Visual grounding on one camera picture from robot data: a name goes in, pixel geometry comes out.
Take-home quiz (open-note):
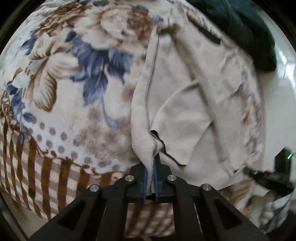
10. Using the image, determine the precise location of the dark teal plush robe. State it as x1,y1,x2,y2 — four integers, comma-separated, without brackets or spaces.
188,0,277,71

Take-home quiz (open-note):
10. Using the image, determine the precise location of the floral fleece blanket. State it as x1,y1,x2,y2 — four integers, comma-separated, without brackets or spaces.
0,0,295,238

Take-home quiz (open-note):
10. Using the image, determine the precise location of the beige small garment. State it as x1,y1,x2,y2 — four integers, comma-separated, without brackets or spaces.
130,22,266,194

